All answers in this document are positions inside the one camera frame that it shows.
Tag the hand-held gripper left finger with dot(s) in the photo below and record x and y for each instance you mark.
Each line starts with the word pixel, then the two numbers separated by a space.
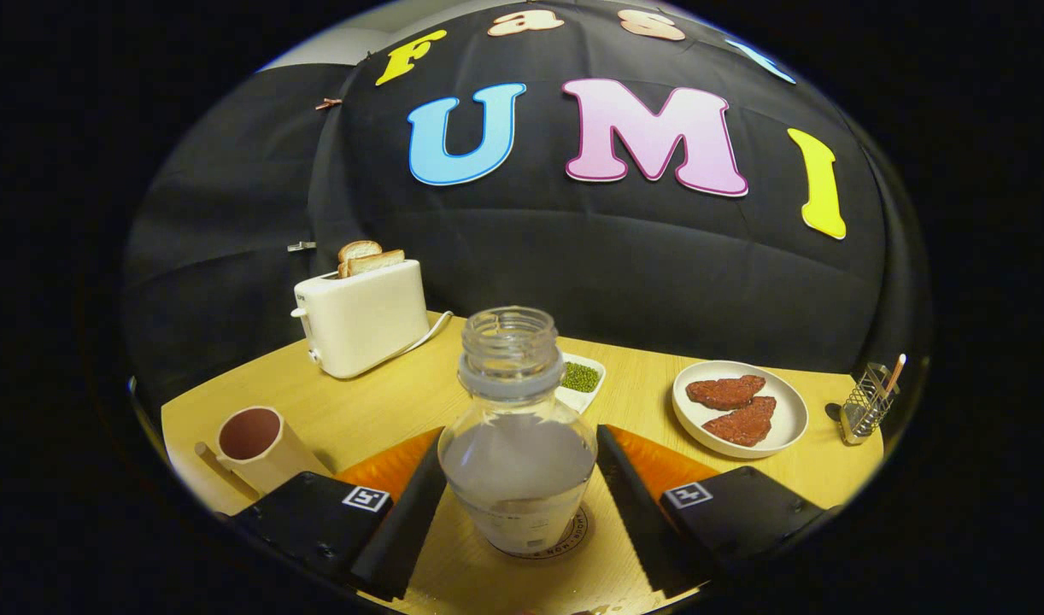
pixel 402 530

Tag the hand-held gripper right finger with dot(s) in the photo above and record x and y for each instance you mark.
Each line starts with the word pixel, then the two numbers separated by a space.
pixel 637 521

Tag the round wooden coaster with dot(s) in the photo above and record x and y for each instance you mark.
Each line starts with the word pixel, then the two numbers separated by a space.
pixel 579 534

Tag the clear plastic juice bottle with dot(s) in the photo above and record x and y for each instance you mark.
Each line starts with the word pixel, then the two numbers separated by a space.
pixel 518 470

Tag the cream cup with red inside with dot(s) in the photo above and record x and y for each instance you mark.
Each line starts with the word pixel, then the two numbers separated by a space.
pixel 270 465

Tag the wooden table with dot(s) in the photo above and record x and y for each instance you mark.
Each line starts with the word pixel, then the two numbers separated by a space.
pixel 642 384

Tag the white divided bean dish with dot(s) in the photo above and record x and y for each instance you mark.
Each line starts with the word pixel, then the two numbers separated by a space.
pixel 583 380

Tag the white round plate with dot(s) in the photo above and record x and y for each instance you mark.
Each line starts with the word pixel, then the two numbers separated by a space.
pixel 791 418

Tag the cream toaster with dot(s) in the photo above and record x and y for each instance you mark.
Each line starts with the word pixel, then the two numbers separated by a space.
pixel 364 320

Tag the toast slice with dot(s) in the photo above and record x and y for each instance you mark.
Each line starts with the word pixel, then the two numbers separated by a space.
pixel 358 249
pixel 377 261

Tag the wooden stick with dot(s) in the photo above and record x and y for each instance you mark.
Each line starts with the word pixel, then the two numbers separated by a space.
pixel 896 374

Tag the copper clip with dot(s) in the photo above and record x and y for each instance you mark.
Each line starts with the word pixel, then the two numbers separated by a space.
pixel 328 103

